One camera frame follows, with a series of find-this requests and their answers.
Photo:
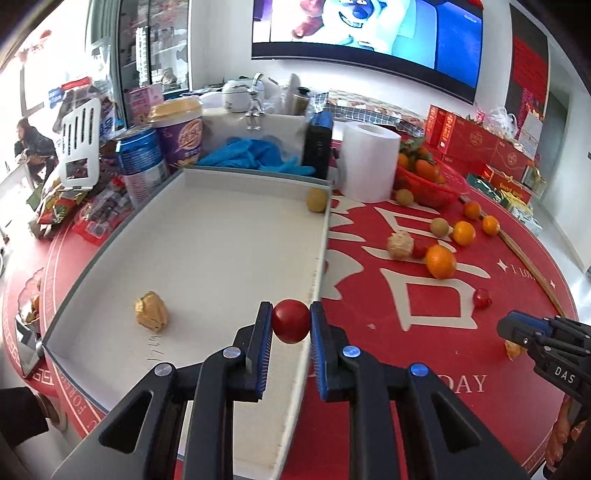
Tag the blue ribbed case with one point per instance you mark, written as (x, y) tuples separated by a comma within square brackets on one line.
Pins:
[(323, 117)]

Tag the clear plastic bag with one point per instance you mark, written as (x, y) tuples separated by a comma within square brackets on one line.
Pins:
[(501, 119)]

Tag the long wooden stick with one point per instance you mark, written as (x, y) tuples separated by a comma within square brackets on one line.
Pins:
[(517, 251)]

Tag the dark-lidded bottle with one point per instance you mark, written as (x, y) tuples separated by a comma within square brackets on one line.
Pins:
[(302, 99)]

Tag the yellow-green round fruit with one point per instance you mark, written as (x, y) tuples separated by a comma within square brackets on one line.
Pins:
[(317, 200), (439, 226), (405, 197)]

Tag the pile of leafy tangerines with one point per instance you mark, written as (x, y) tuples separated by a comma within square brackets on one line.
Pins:
[(418, 161)]

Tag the red cherry tomato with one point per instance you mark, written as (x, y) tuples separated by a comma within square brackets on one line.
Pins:
[(481, 298), (419, 250)]

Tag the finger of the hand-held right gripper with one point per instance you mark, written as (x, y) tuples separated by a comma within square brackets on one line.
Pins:
[(556, 369), (519, 327)]

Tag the red and gold box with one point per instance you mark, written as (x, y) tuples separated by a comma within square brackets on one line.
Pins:
[(508, 184)]

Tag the small orange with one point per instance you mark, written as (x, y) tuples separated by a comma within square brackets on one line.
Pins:
[(491, 225), (472, 210)]

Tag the stack of red gift boxes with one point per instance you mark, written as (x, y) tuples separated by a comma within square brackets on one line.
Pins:
[(471, 138)]

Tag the chequered cloth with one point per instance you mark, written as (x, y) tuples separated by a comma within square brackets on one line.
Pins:
[(369, 106)]

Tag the white shallow tray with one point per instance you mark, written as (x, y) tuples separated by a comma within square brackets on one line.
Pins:
[(198, 249)]

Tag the clear pack of dark candies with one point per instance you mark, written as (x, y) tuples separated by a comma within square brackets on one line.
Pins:
[(99, 213)]

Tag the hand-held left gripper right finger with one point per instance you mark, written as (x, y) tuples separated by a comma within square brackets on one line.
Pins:
[(318, 350)]

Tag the white and green box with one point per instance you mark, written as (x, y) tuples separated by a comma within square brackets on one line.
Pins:
[(526, 217)]

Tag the pink carton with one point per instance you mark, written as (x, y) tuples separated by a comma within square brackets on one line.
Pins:
[(145, 104)]

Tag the red plastic basket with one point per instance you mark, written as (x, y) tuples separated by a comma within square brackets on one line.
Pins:
[(429, 191)]

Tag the large orange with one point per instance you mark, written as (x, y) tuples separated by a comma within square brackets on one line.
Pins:
[(441, 261)]

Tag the red snack packets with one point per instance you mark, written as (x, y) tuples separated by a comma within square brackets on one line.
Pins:
[(57, 210)]

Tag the yellow-brown walnut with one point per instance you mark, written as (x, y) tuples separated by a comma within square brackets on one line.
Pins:
[(150, 310)]

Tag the black box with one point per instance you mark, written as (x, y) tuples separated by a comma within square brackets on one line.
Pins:
[(317, 150)]

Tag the blue drink can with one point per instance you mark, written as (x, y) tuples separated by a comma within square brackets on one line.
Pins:
[(141, 166)]

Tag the white rice cooker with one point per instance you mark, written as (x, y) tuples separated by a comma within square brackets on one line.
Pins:
[(235, 94)]

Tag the blue rubber gloves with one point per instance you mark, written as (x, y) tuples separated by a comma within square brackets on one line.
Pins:
[(256, 154)]

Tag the purple cup with yellow lid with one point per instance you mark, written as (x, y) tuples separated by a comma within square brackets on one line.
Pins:
[(178, 138)]

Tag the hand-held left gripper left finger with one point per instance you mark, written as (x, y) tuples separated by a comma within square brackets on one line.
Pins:
[(264, 350)]

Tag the person's right hand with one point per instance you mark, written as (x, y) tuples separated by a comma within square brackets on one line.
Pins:
[(570, 429)]

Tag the glass door cabinet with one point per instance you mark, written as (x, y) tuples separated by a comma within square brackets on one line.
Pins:
[(152, 46)]

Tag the medium orange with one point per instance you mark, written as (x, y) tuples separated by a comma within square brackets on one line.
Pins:
[(464, 233)]

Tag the white slotted spatula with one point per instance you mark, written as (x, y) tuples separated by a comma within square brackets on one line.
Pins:
[(81, 143)]

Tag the white toilet paper roll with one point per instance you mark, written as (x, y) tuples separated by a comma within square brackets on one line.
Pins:
[(367, 161)]

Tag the wall television screen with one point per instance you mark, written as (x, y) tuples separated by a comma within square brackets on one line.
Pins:
[(369, 32)]

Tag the red wall decoration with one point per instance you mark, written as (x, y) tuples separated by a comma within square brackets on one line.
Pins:
[(526, 69)]

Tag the pale walnut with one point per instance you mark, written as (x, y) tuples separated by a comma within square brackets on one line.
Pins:
[(400, 245)]

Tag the silver faucet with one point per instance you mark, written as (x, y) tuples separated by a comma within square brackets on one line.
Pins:
[(254, 108)]

